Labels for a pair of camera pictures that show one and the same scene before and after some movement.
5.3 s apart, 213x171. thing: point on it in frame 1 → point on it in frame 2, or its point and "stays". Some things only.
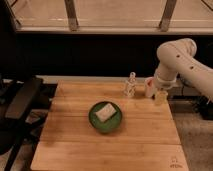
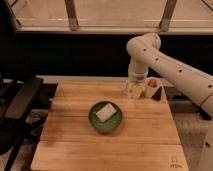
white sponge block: x=106 y=112 stays
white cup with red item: x=150 y=86 stays
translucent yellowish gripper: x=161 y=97 → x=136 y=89
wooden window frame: x=113 y=16 stays
